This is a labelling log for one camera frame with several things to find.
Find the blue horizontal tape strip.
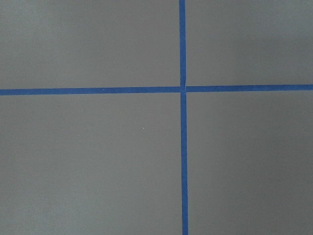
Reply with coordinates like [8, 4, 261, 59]
[0, 84, 313, 96]

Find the blue vertical tape strip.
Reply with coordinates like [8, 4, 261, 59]
[179, 0, 189, 235]

